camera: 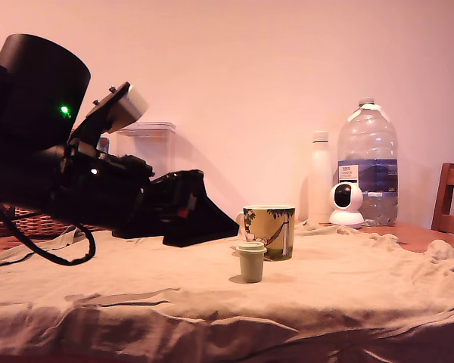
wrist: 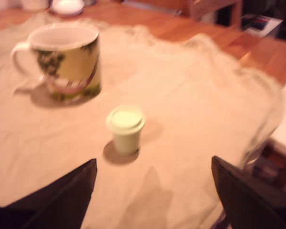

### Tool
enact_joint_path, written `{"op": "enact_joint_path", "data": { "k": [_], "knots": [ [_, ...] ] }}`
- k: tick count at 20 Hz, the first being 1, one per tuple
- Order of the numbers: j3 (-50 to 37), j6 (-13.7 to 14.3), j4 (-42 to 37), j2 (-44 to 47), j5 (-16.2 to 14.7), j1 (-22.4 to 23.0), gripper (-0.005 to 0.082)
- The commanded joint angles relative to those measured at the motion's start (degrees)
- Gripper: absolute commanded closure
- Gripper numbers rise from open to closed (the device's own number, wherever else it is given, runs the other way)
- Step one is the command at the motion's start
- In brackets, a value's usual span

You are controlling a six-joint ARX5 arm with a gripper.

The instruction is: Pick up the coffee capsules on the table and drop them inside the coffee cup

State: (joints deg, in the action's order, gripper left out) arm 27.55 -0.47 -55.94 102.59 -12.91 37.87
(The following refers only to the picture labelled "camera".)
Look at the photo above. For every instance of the cartoon print coffee mug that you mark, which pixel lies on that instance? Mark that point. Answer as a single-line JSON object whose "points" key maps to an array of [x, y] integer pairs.
{"points": [[274, 234]]}

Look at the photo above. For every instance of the large clear water bottle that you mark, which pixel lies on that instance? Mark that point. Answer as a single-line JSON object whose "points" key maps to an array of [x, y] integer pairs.
{"points": [[367, 151]]}

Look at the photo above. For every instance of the blue kitchen tool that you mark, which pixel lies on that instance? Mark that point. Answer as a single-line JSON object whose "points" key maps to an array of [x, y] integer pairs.
{"points": [[104, 143]]}

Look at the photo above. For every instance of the clear coffee bean container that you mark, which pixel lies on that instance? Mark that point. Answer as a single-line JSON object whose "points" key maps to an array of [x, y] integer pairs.
{"points": [[151, 128]]}

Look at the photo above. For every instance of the white insulated bottle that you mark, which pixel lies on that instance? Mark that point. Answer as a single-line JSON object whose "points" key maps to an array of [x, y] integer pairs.
{"points": [[319, 181]]}

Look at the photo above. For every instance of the green coffee capsule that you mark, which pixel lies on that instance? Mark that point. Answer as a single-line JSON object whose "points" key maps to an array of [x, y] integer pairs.
{"points": [[250, 264]]}

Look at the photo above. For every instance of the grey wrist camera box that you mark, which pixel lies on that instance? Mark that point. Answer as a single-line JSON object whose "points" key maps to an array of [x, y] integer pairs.
{"points": [[130, 107]]}

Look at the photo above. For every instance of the beige cloth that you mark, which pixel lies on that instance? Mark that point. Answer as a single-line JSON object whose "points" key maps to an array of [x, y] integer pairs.
{"points": [[212, 302]]}

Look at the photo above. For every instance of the small white round camera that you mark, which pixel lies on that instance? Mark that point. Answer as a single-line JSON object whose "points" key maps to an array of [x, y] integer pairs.
{"points": [[346, 219]]}

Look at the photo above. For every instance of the wooden chair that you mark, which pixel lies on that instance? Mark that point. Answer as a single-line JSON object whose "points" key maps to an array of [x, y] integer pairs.
{"points": [[443, 196]]}

